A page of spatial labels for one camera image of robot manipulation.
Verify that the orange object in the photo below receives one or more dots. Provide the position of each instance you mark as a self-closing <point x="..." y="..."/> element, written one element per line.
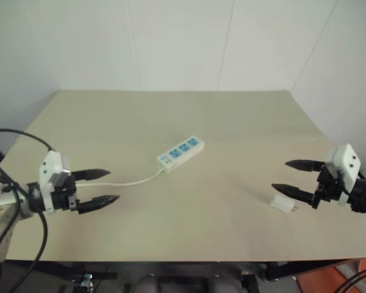
<point x="323" y="279"/>

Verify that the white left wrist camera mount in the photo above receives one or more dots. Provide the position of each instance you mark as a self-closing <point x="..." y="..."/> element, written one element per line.
<point x="47" y="171"/>

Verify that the white plug adapter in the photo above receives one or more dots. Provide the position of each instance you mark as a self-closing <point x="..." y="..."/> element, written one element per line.
<point x="282" y="204"/>

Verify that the white power strip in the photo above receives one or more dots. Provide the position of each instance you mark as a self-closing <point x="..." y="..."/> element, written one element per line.
<point x="180" y="155"/>

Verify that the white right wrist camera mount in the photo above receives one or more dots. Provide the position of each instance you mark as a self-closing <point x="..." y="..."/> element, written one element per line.
<point x="346" y="164"/>

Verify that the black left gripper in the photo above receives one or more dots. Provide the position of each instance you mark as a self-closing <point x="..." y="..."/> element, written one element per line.
<point x="62" y="200"/>

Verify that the black table frame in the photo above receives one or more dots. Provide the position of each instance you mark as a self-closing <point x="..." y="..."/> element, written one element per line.
<point x="177" y="268"/>

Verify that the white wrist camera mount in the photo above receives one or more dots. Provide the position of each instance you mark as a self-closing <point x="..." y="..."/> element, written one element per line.
<point x="47" y="171"/>
<point x="346" y="164"/>

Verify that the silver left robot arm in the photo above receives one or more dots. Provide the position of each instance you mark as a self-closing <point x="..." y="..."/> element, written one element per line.
<point x="6" y="204"/>

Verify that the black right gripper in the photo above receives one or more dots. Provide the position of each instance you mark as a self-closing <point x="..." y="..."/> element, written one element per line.
<point x="327" y="187"/>

